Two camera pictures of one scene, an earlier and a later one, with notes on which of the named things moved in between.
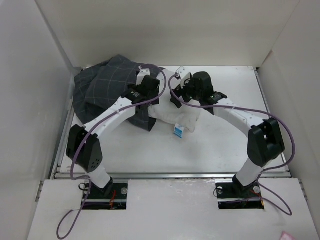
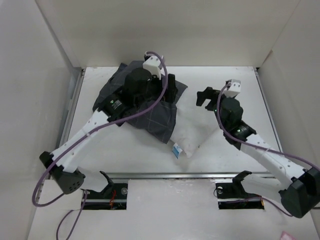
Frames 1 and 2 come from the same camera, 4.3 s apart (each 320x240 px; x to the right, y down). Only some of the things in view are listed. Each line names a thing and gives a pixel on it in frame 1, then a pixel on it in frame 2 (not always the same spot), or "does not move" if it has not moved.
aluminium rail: (168, 176) does not move
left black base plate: (117, 200) does not move
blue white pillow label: (178, 130) to (176, 149)
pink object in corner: (286, 236) does not move
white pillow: (162, 110) to (194, 125)
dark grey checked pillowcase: (98, 87) to (157, 121)
